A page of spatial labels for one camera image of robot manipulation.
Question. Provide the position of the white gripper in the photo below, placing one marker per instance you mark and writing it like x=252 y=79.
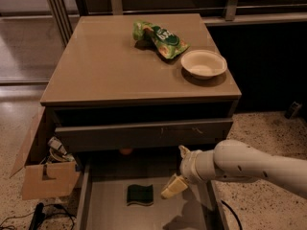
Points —
x=188 y=167

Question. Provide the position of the green and yellow sponge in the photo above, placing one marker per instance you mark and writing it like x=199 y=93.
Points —
x=140 y=195

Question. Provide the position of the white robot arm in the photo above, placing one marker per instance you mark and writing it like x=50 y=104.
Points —
x=235 y=161

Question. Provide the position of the grey top drawer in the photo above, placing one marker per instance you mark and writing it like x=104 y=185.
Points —
x=144 y=135

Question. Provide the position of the grey open middle drawer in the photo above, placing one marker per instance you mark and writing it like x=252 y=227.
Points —
x=103 y=203

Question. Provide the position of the grey drawer cabinet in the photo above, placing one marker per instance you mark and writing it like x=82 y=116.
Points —
x=105 y=77

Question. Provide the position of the orange ball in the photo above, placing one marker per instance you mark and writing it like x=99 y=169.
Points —
x=125 y=151

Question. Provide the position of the white paper bowl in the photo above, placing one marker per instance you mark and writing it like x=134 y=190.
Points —
x=203 y=64

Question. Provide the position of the green chip bag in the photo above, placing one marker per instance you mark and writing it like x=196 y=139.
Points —
x=169 y=45

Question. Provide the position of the clutter inside cardboard box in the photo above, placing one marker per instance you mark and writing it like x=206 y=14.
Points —
x=57 y=152

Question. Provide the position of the small dark floor object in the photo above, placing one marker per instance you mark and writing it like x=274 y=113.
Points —
x=293 y=110

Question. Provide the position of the brown cardboard box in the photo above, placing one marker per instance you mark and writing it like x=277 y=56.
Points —
x=42 y=179

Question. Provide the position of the black power strip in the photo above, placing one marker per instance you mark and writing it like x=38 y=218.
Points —
x=38 y=217

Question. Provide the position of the metal railing frame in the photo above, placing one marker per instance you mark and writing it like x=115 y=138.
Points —
x=214 y=12

